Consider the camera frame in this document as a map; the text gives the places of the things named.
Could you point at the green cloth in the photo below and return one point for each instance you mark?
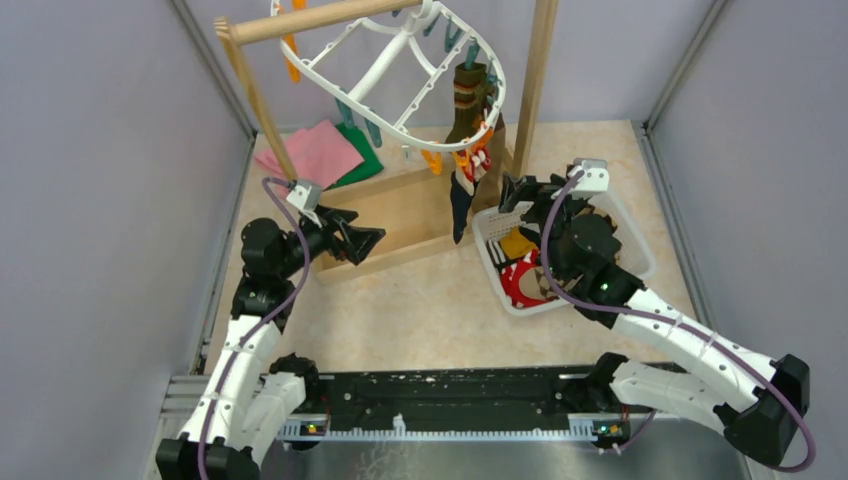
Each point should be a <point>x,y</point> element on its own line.
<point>370,165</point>

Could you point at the teal clothes clip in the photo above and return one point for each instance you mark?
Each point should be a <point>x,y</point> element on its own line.
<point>374,133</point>

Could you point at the yellow sock in basket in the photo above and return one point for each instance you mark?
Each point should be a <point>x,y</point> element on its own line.
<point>516,245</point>

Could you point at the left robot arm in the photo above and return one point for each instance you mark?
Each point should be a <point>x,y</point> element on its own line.
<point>240,412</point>

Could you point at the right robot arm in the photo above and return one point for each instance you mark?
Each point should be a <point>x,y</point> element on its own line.
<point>757,403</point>

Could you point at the navy white red hanging sock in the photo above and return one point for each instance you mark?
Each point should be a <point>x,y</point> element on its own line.
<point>471,168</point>

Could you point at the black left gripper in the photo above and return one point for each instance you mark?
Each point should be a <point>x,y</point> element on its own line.
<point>359,239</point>

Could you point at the olive striped hanging sock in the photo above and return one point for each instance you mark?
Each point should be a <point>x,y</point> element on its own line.
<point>471,89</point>

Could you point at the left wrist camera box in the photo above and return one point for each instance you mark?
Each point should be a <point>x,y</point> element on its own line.
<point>304,195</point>

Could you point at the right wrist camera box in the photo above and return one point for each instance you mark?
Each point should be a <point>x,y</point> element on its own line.
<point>592,177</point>

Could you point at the white round clip hanger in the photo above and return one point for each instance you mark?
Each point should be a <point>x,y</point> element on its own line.
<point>395,68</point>

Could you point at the pink cloth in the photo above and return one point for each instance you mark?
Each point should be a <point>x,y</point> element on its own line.
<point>321,154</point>

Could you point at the wooden hanger rack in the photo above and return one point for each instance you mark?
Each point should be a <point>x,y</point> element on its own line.
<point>412,206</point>

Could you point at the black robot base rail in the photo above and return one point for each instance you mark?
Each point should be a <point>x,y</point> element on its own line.
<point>559,404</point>

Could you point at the orange clothes clip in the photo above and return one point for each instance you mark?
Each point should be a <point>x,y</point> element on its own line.
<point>434,161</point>

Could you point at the white plastic laundry basket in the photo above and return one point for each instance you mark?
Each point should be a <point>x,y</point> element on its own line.
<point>635,255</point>

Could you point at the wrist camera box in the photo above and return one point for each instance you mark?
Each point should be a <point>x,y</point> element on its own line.
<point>304,195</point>
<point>592,177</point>

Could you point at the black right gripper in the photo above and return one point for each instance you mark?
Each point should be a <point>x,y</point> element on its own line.
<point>543,195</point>

